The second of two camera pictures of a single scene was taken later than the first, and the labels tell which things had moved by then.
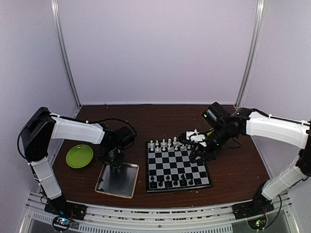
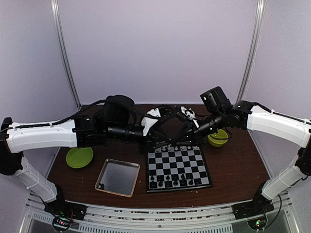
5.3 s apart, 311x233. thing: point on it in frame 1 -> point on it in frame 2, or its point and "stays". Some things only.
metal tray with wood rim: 119,181 stays
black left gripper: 117,163 -> 153,138
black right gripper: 204,153 -> 189,129
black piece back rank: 152,184 stays
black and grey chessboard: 168,168 stays
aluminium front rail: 40,219 stays
